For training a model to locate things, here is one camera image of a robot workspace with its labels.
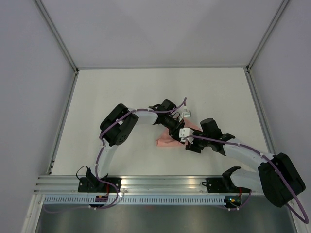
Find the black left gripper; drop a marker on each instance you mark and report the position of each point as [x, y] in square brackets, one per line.
[174, 133]

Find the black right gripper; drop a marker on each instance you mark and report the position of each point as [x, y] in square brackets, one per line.
[193, 147]

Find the pink cloth napkin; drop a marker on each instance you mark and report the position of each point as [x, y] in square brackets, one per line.
[166, 141]

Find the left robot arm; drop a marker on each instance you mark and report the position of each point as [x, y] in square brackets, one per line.
[118, 125]

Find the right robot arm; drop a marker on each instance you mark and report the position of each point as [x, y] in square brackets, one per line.
[275, 176]

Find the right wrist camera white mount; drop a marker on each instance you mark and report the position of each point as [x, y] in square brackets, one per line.
[185, 135]

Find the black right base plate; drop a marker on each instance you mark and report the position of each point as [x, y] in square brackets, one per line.
[216, 185]

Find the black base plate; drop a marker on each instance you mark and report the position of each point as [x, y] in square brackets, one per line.
[85, 186]
[216, 185]

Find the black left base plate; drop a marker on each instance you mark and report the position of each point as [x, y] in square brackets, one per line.
[85, 186]

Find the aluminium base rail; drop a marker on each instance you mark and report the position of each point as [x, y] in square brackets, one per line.
[132, 185]

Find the white slotted cable duct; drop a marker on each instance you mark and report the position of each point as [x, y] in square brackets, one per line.
[136, 199]

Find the right aluminium frame post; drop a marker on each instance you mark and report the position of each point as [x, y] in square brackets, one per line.
[276, 18]

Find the aluminium frame post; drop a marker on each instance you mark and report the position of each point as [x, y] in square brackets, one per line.
[276, 18]
[52, 27]

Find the left aluminium frame post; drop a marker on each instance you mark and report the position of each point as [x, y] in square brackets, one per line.
[52, 27]

